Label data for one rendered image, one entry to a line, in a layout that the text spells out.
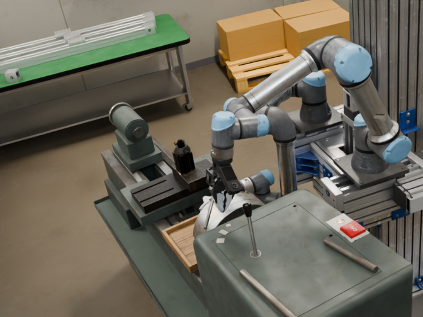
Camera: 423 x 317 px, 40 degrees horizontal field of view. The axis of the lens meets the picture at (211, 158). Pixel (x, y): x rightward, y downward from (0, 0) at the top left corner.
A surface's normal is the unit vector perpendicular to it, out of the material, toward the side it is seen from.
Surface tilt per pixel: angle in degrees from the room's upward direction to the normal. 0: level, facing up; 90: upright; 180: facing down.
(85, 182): 0
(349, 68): 83
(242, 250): 0
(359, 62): 83
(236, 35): 90
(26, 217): 0
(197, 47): 90
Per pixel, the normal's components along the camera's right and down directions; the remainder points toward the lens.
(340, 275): -0.16, -0.84
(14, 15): 0.30, 0.46
